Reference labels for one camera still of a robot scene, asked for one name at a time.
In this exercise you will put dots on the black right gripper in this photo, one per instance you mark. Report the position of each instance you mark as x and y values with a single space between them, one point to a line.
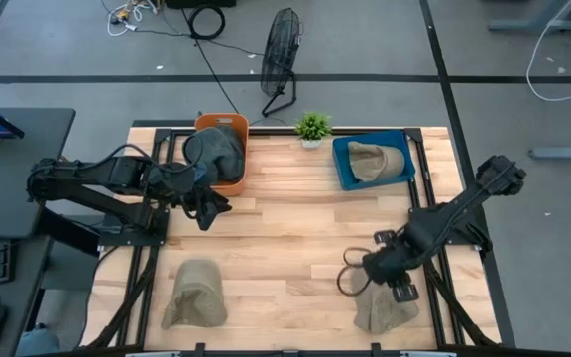
389 263

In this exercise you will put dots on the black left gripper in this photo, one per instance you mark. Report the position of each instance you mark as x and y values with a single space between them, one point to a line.
181 186

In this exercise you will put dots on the orange plastic basket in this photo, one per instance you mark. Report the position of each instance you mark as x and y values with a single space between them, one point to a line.
233 188

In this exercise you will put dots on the tan bucket hat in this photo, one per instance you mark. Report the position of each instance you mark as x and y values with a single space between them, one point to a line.
377 161
196 297
379 312

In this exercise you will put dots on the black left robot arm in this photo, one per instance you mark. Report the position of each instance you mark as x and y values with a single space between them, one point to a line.
92 178

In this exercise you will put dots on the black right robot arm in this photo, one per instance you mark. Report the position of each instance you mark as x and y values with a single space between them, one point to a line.
456 213

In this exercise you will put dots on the blue plastic bin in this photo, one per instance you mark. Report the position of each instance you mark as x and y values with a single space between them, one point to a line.
345 173

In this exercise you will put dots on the small green potted plant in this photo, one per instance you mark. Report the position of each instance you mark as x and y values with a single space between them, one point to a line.
313 126

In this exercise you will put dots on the black floor fan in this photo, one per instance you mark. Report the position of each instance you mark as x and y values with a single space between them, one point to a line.
279 49

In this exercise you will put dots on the grey desk foot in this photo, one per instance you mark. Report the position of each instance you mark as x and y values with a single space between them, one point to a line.
563 153
533 24

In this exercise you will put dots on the black box on floor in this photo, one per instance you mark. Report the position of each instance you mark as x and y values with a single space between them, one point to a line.
201 3

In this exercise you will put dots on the dark grey keyboard desk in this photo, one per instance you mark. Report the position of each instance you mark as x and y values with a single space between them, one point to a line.
23 297

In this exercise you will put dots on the silver table bracket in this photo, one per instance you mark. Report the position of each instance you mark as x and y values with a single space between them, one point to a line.
154 354
426 354

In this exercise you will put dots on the black aluminium table frame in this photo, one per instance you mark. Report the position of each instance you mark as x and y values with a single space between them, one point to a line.
275 132

